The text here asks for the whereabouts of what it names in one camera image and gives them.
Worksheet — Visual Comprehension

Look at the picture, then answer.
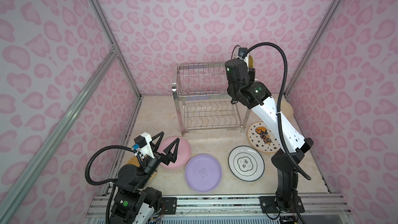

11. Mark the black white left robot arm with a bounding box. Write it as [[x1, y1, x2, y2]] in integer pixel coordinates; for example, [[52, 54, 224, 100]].
[[105, 132, 180, 224]]

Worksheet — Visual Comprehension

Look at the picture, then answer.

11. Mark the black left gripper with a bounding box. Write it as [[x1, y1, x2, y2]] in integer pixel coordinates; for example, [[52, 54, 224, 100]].
[[137, 132, 178, 191]]

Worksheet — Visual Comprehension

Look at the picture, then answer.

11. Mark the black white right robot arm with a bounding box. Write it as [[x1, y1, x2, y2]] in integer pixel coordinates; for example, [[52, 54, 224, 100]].
[[225, 59, 314, 213]]

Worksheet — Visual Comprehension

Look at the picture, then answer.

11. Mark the stainless steel dish rack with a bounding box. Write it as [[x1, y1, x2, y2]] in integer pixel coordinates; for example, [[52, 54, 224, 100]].
[[172, 62, 250, 136]]

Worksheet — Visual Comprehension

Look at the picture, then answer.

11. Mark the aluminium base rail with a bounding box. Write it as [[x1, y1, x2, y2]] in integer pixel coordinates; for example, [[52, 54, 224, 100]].
[[83, 192, 355, 224]]

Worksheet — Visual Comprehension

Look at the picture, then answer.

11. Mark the white plate dark rim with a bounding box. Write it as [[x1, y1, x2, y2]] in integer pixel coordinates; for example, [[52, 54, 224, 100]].
[[228, 146, 265, 182]]

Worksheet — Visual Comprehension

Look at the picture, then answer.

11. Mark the pink bear plate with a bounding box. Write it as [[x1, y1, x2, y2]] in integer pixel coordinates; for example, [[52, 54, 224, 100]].
[[157, 135, 192, 170]]

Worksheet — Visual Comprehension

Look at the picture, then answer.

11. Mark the cream round plate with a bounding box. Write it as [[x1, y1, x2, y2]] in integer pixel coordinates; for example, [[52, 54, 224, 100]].
[[280, 99, 294, 120]]

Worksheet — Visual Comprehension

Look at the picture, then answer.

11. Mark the black left corrugated cable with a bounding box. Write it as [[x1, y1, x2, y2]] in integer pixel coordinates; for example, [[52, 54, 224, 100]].
[[84, 144, 137, 224]]

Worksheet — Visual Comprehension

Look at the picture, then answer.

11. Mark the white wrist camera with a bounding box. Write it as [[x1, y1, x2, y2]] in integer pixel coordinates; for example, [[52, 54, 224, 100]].
[[132, 132, 155, 159], [234, 47, 248, 60]]

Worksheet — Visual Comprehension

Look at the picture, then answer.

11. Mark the green rimmed woven bamboo plate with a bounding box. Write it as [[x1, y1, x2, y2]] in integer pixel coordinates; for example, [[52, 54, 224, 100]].
[[249, 55, 254, 69]]

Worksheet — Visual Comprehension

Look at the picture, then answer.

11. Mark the purple bear plate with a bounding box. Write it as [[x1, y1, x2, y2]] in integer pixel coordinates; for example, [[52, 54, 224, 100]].
[[184, 153, 222, 193]]

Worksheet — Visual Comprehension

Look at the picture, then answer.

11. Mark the orange rimmed star plate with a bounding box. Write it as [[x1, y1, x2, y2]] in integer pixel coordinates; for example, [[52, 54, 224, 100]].
[[247, 122, 281, 153]]

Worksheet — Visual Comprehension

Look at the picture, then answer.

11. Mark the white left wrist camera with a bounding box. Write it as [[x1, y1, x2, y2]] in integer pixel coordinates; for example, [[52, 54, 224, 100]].
[[132, 132, 155, 159]]

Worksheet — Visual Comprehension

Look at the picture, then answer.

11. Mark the brown woven bamboo plate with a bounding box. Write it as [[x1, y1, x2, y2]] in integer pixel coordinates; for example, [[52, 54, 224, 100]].
[[126, 156, 156, 180]]

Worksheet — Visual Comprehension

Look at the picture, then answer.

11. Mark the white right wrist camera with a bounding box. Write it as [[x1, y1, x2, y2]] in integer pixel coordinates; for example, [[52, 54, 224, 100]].
[[234, 47, 248, 60]]

